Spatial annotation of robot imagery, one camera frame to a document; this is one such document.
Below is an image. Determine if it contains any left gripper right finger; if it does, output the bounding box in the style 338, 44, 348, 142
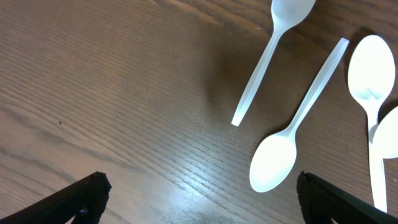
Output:
297, 171, 397, 224

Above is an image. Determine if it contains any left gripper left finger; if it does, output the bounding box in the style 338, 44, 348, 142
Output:
1, 172, 111, 224

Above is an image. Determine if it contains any white plastic spoon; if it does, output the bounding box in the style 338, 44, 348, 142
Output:
231, 0, 315, 126

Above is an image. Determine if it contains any white spoon bowl down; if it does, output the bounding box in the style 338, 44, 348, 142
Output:
249, 38, 349, 193

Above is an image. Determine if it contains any white spoon diagonal top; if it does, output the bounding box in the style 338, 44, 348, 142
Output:
373, 107, 398, 159

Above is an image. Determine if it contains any white spoon crossed under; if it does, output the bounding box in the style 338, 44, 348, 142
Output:
348, 35, 396, 212

